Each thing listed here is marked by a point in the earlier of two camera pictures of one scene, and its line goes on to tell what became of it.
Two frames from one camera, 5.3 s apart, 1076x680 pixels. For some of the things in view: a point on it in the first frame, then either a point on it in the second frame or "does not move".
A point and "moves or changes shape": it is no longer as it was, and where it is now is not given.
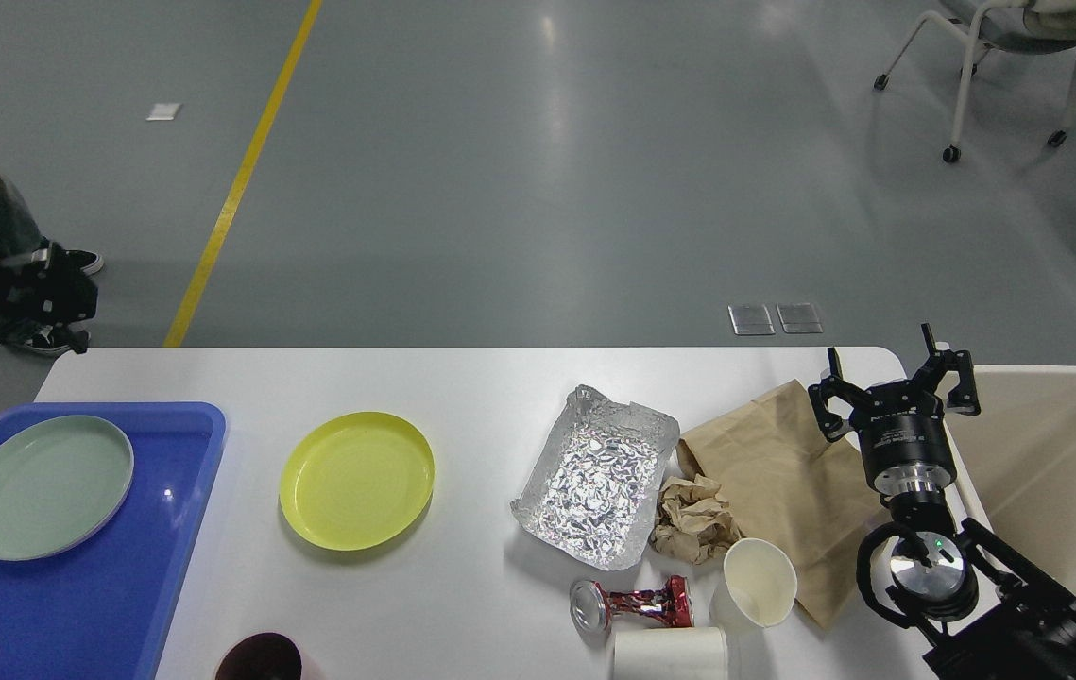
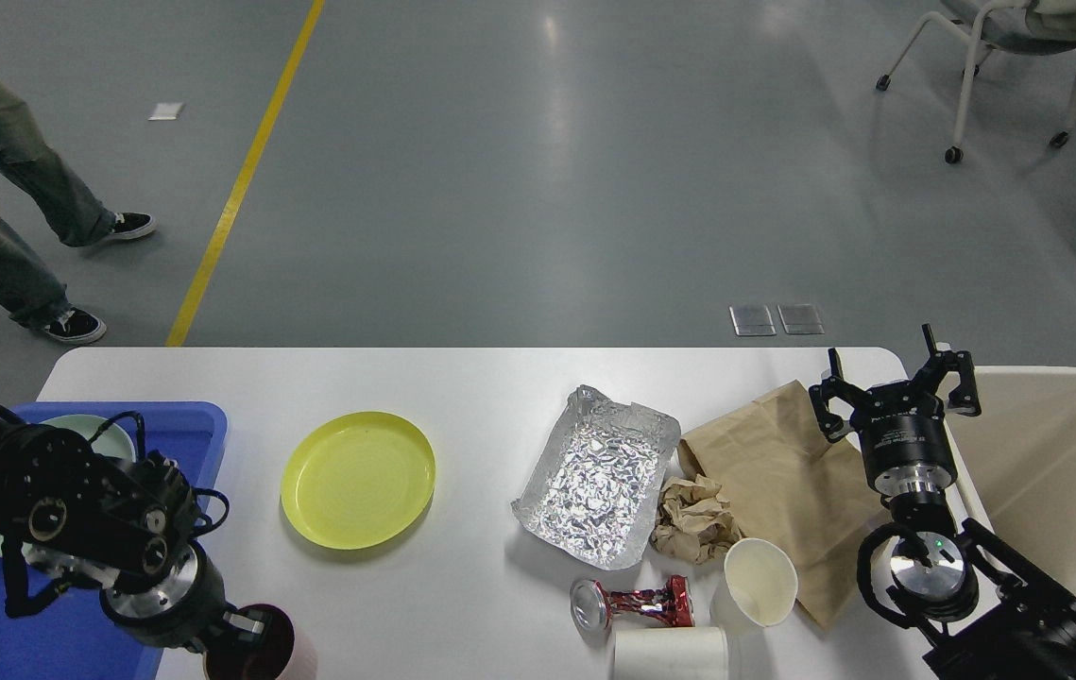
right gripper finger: x=964 y=398 does not move
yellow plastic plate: x=356 y=481 does not move
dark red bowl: x=263 y=656 moves or changes shape
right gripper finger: x=831 y=425 does not move
